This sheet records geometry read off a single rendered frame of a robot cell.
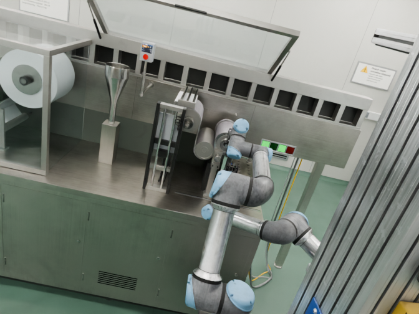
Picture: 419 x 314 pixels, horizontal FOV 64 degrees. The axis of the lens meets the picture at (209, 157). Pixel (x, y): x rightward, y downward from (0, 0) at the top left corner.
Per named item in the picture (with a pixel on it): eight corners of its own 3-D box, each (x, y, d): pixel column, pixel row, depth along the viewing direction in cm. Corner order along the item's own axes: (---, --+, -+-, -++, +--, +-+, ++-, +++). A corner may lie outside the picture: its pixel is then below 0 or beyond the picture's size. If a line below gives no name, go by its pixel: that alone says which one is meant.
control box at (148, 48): (138, 60, 182) (141, 41, 178) (141, 58, 188) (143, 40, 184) (151, 63, 182) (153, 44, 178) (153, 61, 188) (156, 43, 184)
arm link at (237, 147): (249, 159, 161) (253, 137, 164) (226, 152, 161) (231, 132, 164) (245, 162, 169) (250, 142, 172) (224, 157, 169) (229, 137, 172)
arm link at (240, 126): (232, 131, 162) (235, 115, 164) (228, 137, 173) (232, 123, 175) (247, 135, 162) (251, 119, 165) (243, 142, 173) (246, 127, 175)
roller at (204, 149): (192, 157, 205) (196, 139, 200) (195, 141, 228) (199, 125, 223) (211, 161, 206) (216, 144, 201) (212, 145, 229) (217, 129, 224)
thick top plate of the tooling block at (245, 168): (230, 189, 209) (232, 181, 207) (229, 162, 246) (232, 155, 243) (255, 195, 210) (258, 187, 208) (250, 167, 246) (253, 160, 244)
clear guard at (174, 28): (85, -18, 162) (85, -19, 162) (108, 32, 212) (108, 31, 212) (293, 35, 168) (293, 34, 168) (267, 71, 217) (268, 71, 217)
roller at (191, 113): (174, 128, 199) (179, 106, 193) (179, 116, 222) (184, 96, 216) (197, 134, 200) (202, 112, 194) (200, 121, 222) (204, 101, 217)
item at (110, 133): (92, 162, 214) (101, 75, 190) (100, 154, 227) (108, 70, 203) (114, 167, 215) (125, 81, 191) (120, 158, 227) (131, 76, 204)
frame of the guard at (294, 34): (72, -13, 158) (76, -27, 159) (100, 40, 213) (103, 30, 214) (301, 45, 165) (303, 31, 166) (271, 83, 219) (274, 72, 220)
